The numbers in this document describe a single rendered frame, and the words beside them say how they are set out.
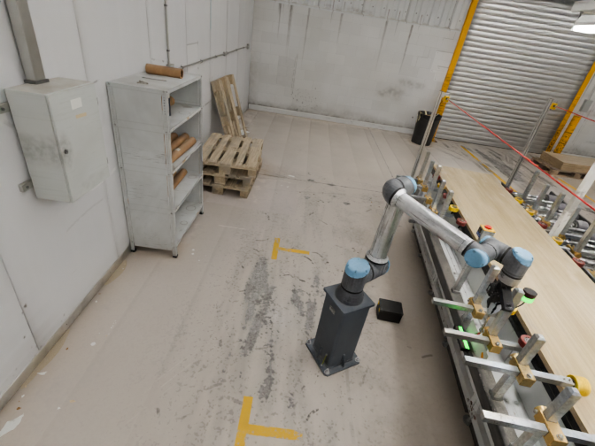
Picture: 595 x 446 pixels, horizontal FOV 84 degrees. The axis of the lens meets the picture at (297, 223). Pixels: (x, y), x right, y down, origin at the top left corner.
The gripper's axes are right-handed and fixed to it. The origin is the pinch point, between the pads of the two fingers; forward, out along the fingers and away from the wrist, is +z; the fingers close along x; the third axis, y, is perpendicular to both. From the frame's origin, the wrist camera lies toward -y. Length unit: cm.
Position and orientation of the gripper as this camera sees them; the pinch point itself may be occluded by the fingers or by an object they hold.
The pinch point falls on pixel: (490, 313)
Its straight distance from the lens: 197.6
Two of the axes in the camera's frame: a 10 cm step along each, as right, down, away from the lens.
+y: 1.5, -5.0, 8.5
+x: -9.8, -1.9, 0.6
